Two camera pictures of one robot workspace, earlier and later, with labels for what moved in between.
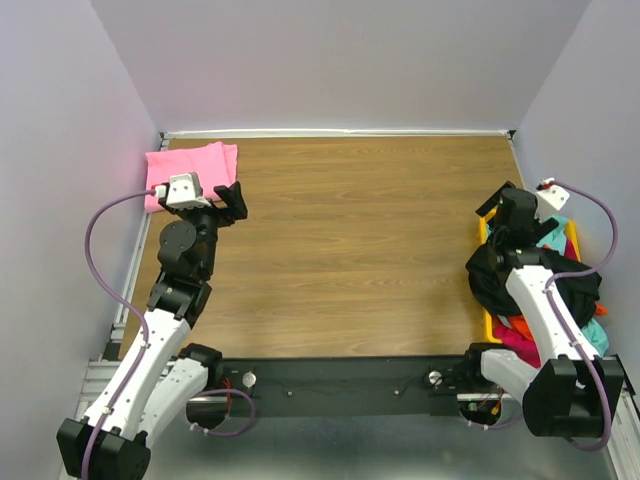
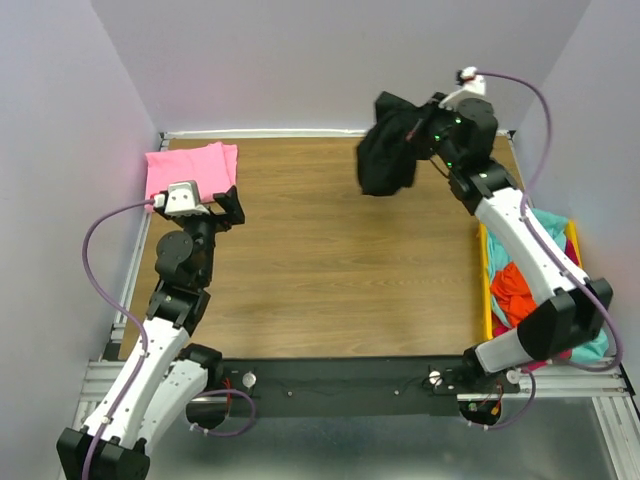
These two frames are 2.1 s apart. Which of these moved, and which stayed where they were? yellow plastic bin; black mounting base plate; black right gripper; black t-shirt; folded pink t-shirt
Moved: black t-shirt; black right gripper
Stayed: black mounting base plate; folded pink t-shirt; yellow plastic bin
